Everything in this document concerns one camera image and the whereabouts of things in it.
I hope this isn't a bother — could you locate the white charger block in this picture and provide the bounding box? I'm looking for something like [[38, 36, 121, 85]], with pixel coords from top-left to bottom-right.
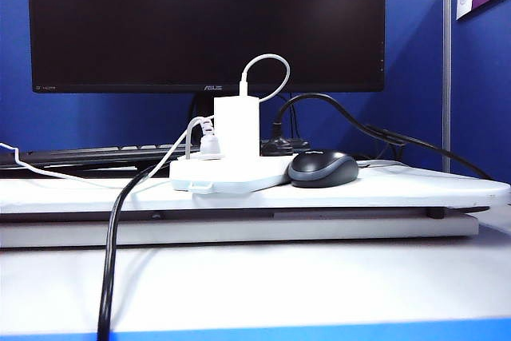
[[213, 95, 261, 161]]

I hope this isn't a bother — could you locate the white power strip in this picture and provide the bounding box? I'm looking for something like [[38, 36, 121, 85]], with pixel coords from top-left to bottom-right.
[[169, 152, 299, 195]]

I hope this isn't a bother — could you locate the black monitor stand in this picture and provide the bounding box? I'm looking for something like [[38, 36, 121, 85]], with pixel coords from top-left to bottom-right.
[[188, 92, 216, 146]]

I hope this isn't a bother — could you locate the black grey computer mouse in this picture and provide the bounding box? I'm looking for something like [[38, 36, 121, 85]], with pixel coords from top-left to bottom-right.
[[287, 149, 359, 189]]

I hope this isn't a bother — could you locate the white base board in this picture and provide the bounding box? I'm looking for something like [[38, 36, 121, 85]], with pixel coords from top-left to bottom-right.
[[0, 212, 480, 249]]

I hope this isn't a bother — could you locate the white desk riser board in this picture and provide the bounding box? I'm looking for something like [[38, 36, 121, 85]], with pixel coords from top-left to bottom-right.
[[0, 159, 511, 222]]

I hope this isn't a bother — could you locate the black ASUS monitor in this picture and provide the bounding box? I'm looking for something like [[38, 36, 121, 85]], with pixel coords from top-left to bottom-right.
[[26, 0, 386, 94]]

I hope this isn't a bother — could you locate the black keyboard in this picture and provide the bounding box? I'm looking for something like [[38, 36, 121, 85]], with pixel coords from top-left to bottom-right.
[[0, 141, 203, 179]]

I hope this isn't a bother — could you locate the black plug with cable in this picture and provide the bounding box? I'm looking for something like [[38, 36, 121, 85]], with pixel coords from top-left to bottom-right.
[[261, 93, 493, 181]]

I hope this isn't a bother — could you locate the white plug with grey cable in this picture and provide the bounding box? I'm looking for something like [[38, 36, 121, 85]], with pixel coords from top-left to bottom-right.
[[184, 115, 224, 159]]

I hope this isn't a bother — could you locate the thin black cable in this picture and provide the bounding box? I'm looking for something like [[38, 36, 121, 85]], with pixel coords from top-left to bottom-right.
[[287, 95, 303, 141]]

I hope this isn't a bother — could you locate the white charger cable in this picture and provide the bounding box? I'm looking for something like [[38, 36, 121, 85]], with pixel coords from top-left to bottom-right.
[[0, 54, 291, 190]]

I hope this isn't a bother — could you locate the thin grey cable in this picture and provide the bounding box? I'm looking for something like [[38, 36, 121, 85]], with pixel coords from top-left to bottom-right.
[[357, 159, 405, 169]]

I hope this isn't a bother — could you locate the thick black power cable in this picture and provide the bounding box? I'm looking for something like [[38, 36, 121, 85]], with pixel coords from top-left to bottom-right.
[[97, 164, 160, 341]]

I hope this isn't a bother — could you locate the grey partition post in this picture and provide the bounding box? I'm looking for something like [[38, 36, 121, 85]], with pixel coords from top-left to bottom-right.
[[442, 0, 454, 172]]

